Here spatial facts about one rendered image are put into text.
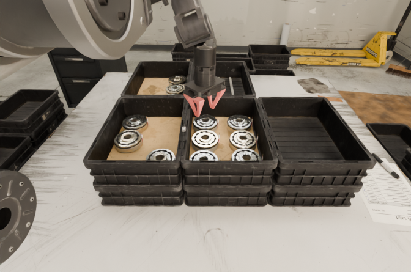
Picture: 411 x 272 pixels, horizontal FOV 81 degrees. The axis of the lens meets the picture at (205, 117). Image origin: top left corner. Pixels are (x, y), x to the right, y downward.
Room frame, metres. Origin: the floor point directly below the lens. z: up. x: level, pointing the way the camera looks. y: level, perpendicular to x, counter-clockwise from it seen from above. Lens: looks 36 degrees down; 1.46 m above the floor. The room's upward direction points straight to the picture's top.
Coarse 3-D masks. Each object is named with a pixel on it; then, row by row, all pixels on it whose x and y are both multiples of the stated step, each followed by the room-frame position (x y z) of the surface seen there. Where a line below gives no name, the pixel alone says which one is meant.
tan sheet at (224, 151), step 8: (192, 120) 0.86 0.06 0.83; (224, 120) 0.86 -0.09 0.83; (192, 128) 0.81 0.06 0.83; (224, 128) 0.81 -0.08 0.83; (192, 136) 0.75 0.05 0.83; (224, 136) 0.75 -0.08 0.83; (224, 144) 0.71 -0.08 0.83; (256, 144) 0.71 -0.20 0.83; (192, 152) 0.66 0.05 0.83; (216, 152) 0.66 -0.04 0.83; (224, 152) 0.66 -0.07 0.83; (232, 152) 0.66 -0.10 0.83
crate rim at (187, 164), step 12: (264, 120) 0.73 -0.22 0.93; (264, 132) 0.66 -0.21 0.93; (276, 156) 0.54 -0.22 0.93; (192, 168) 0.51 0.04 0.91; (204, 168) 0.51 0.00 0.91; (216, 168) 0.51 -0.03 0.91; (228, 168) 0.51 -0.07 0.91; (240, 168) 0.51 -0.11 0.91; (252, 168) 0.51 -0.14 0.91; (264, 168) 0.51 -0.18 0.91
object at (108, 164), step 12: (108, 120) 0.73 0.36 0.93; (180, 132) 0.66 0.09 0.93; (96, 144) 0.60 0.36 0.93; (180, 144) 0.60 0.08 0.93; (84, 156) 0.54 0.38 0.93; (180, 156) 0.54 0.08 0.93; (96, 168) 0.51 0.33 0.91; (108, 168) 0.51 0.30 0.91; (120, 168) 0.51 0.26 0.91; (132, 168) 0.51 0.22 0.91; (144, 168) 0.51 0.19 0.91; (156, 168) 0.51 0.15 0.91; (168, 168) 0.51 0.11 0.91
